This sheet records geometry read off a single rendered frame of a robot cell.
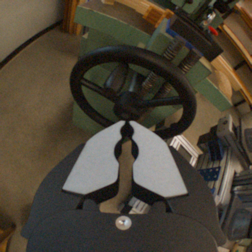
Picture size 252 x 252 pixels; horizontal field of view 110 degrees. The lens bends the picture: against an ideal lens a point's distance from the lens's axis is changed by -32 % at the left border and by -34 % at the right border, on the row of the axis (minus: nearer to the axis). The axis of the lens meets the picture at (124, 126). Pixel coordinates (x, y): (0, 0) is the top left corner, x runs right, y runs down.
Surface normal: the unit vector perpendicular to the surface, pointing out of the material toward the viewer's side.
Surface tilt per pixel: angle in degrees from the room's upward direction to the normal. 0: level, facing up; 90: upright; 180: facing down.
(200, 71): 90
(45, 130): 1
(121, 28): 90
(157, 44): 90
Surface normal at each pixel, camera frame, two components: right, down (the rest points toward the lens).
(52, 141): 0.36, -0.32
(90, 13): -0.30, 0.84
